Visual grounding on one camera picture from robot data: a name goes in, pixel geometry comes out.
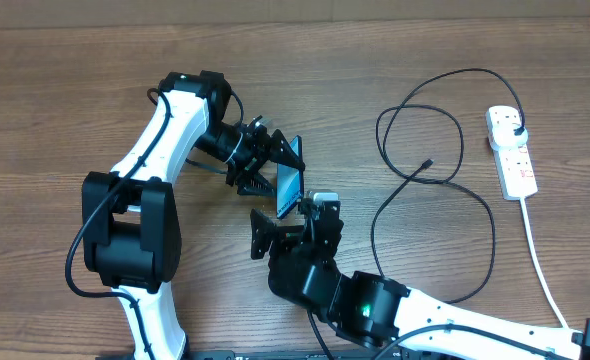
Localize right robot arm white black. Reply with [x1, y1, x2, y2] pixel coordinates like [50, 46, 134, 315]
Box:
[250, 199, 590, 359]

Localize white power strip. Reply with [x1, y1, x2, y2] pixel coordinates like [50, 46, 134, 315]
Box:
[485, 105, 538, 200]

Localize blue smartphone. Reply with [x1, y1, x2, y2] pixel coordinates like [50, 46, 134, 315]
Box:
[276, 164, 304, 219]

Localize white charger plug adapter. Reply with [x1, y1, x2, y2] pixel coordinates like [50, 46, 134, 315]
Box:
[488, 123, 529, 151]

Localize black charger cable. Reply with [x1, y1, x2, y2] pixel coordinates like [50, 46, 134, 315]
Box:
[370, 67, 527, 305]

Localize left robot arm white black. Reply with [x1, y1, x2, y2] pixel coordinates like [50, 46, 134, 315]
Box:
[64, 70, 305, 359]

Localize white power strip cord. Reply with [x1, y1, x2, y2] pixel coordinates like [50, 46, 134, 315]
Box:
[518, 197, 571, 330]

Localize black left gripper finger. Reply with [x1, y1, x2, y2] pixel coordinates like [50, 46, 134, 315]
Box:
[236, 172, 276, 197]
[269, 129, 305, 171]

